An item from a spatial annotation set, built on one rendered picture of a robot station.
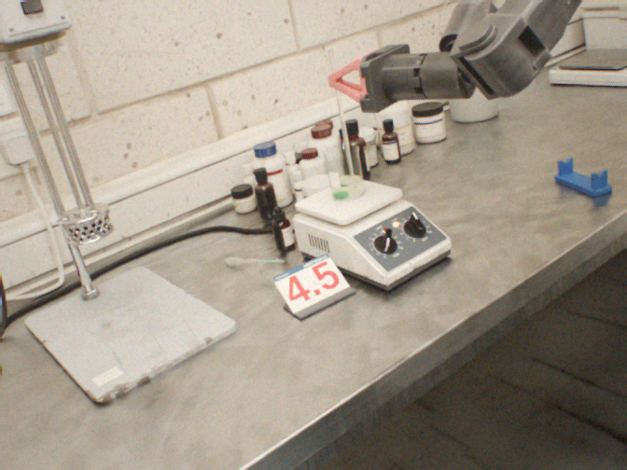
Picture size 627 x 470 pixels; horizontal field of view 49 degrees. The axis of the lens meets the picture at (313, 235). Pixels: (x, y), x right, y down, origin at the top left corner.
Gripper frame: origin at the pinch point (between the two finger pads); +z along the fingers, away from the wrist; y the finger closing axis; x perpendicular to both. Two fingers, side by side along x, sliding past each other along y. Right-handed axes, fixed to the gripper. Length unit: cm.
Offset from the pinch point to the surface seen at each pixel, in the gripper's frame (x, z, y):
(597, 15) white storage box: 15, -1, -115
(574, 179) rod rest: 25.1, -21.7, -29.6
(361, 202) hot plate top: 17.2, -2.2, 1.9
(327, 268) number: 23.2, -1.2, 11.0
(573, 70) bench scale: 23, -2, -91
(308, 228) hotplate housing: 20.1, 4.9, 6.2
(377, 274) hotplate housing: 23.5, -8.8, 10.0
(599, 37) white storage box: 21, -1, -116
